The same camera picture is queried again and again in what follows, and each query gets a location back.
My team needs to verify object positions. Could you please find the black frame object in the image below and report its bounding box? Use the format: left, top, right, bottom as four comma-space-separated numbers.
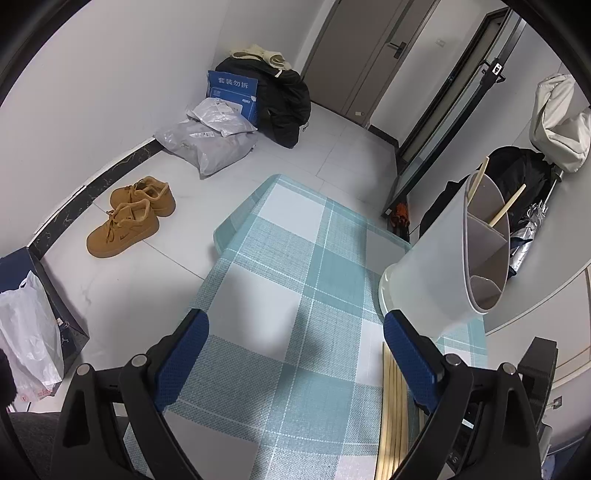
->
517, 337, 559, 425

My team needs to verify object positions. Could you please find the black jacket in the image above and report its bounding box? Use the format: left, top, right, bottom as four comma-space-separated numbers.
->
215, 55, 312, 149

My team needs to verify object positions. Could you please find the orange and black item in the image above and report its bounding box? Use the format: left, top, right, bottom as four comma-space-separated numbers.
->
387, 200, 411, 241

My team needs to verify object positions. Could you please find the large grey parcel bag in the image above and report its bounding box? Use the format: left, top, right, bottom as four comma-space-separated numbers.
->
153, 119, 257, 181

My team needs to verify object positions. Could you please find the dark framed glass door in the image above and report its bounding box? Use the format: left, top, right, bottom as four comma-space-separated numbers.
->
381, 7, 527, 222

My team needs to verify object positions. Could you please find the white utensil holder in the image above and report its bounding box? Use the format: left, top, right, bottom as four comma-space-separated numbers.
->
378, 170, 512, 342

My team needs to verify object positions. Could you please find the black and white door latch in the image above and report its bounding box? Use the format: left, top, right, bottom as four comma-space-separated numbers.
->
480, 58, 506, 84

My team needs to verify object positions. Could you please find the tan suede shoe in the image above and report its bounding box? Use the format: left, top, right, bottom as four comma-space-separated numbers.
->
87, 198, 160, 258
110, 176, 176, 217

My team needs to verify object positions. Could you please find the teal checked tablecloth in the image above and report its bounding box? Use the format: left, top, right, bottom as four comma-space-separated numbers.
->
122, 173, 488, 480

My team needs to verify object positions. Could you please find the dark blue paper bag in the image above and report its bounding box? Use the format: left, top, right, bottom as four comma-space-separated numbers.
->
0, 246, 90, 398

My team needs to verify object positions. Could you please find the grey door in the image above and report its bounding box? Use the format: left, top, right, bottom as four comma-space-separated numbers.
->
300, 0, 465, 125

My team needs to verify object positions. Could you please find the white puffer jacket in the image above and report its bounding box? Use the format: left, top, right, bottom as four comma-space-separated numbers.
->
529, 73, 591, 174

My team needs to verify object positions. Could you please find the dark cloth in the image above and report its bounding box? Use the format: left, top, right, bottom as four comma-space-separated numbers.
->
0, 348, 17, 407

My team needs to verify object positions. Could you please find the beige garment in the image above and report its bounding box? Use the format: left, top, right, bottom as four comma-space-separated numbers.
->
231, 44, 293, 79

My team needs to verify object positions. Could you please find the small grey parcel bag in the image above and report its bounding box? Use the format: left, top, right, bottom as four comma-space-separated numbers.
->
186, 98, 257, 138

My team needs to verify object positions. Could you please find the black backpack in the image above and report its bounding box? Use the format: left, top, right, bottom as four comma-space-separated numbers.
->
418, 146, 561, 241

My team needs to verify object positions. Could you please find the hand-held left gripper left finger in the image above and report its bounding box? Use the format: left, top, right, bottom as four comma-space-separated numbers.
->
48, 308, 211, 480

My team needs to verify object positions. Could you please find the blue cardboard box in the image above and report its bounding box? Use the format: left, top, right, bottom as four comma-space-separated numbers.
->
205, 70, 260, 127

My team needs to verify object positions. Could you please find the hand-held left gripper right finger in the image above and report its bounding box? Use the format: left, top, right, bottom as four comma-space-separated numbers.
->
382, 309, 546, 480

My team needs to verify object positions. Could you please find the grey fabric seat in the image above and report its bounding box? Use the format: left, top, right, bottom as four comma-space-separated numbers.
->
9, 410, 65, 480

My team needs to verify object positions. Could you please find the white plastic bag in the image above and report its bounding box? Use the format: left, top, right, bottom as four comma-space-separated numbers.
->
0, 270, 65, 402

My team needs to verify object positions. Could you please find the silver folded umbrella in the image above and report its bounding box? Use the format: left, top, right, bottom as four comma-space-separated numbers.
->
508, 168, 561, 278

